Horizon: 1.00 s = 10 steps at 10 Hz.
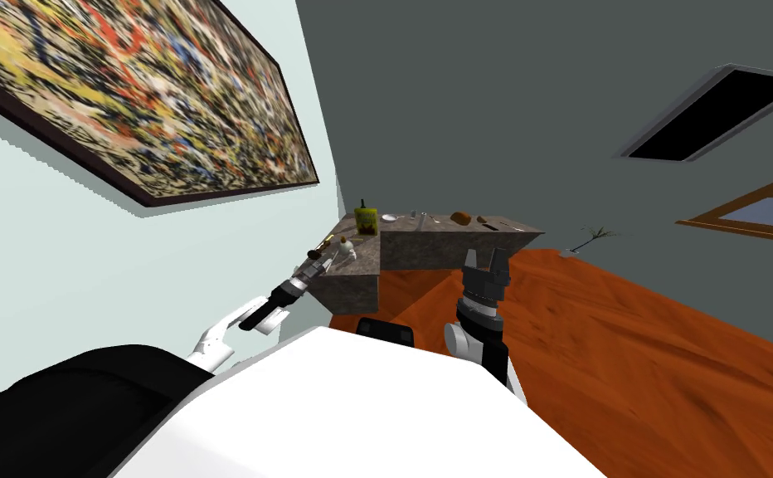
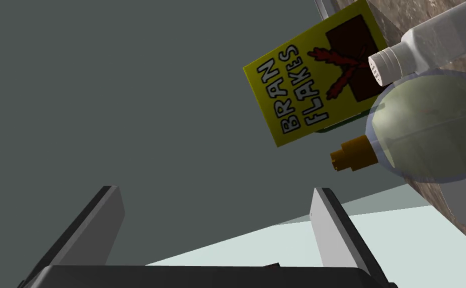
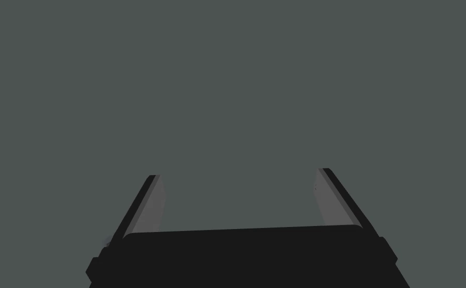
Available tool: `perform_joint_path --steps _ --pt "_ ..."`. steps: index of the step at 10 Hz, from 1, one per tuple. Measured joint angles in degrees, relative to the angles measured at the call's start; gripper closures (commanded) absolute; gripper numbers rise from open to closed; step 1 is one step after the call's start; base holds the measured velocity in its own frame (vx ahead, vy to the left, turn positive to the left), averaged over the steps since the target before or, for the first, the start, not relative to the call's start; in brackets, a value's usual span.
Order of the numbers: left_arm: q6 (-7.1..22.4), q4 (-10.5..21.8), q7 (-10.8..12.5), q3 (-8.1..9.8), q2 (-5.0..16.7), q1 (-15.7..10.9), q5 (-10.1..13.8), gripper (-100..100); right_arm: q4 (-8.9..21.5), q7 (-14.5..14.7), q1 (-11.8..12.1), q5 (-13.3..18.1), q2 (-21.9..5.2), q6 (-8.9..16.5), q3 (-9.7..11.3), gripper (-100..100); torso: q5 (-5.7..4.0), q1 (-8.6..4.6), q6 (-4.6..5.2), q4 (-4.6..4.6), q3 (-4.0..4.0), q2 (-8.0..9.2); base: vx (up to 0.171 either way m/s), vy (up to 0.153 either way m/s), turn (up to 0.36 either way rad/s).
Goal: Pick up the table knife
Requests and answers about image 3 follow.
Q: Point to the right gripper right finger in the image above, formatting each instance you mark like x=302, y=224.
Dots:
x=339, y=202

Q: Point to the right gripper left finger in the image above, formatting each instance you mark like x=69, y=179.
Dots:
x=147, y=208

